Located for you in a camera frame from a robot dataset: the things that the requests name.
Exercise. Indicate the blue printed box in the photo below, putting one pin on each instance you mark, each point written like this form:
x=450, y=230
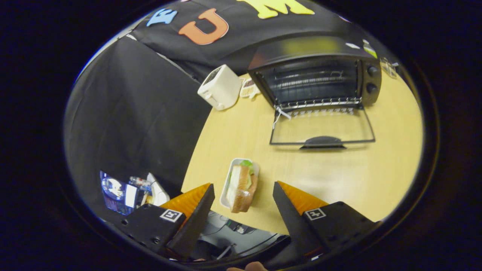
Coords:
x=115, y=192

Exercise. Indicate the small snack packet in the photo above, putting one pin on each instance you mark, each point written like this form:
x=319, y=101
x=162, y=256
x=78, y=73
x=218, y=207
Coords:
x=249, y=89

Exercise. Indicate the green label bottle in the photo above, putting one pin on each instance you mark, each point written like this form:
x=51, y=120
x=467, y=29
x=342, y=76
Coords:
x=369, y=49

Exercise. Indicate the black toaster oven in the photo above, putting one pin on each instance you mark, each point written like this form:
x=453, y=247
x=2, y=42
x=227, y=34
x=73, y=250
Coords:
x=316, y=79

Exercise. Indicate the white rectangular tray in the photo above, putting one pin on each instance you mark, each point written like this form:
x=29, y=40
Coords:
x=225, y=195

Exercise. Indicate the sandwich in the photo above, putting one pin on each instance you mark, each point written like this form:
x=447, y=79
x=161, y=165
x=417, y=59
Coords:
x=241, y=188

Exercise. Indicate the white plastic item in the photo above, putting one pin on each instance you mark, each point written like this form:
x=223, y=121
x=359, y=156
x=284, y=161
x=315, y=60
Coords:
x=160, y=194

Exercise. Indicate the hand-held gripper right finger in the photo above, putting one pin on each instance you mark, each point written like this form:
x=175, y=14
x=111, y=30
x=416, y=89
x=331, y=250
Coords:
x=292, y=218

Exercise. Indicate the white pop-up toaster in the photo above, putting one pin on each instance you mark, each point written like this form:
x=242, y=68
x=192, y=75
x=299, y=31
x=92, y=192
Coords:
x=220, y=88

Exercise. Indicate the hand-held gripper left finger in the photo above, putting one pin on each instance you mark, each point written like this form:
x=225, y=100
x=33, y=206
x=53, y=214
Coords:
x=196, y=218

